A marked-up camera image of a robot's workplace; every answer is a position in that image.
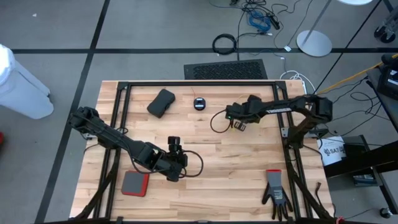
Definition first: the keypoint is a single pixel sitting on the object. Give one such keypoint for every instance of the grey black work glove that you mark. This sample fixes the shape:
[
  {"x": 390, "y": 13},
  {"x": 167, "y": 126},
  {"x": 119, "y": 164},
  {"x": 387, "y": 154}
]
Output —
[{"x": 276, "y": 193}]

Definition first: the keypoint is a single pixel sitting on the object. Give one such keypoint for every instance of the white printed sheet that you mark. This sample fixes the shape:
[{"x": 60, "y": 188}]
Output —
[{"x": 332, "y": 151}]

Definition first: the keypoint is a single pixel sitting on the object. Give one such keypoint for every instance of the round pedestal stand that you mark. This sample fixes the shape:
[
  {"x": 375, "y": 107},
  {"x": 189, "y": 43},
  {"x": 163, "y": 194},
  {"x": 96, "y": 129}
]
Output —
[{"x": 314, "y": 43}]

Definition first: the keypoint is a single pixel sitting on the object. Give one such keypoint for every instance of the red and grey block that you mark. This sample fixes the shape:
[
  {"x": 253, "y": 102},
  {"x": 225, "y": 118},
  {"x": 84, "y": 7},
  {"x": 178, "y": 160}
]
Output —
[{"x": 135, "y": 183}]

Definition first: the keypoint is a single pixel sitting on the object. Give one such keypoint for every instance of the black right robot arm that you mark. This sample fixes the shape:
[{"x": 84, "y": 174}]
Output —
[{"x": 320, "y": 107}]

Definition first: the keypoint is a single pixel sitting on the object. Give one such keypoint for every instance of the white bagged trash bin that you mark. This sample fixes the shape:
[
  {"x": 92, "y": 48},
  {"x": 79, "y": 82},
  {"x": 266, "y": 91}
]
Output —
[{"x": 18, "y": 90}]

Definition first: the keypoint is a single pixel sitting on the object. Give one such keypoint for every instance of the black power strip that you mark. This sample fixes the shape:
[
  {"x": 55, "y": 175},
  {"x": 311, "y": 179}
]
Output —
[{"x": 273, "y": 21}]

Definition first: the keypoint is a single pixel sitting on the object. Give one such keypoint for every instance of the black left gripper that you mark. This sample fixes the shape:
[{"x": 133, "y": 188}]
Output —
[{"x": 169, "y": 163}]

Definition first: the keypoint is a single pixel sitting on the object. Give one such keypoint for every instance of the black floor vent grate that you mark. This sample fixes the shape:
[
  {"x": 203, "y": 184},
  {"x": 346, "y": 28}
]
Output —
[{"x": 225, "y": 70}]

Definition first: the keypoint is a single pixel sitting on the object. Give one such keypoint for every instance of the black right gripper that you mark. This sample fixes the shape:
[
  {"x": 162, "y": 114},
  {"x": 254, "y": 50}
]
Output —
[{"x": 244, "y": 112}]

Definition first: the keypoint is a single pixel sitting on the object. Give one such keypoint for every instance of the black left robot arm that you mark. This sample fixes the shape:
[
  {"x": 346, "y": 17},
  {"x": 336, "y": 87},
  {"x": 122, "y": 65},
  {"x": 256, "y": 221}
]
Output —
[{"x": 105, "y": 133}]

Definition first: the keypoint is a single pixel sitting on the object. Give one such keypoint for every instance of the black spool one tape strip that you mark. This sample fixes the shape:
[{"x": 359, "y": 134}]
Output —
[{"x": 199, "y": 104}]

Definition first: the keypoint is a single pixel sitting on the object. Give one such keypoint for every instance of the black low equipment cart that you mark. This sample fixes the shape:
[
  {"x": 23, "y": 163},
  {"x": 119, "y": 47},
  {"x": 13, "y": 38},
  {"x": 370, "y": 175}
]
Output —
[{"x": 357, "y": 161}]

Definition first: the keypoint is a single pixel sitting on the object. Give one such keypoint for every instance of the black side desk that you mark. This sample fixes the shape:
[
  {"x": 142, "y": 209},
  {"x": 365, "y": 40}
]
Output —
[{"x": 381, "y": 107}]

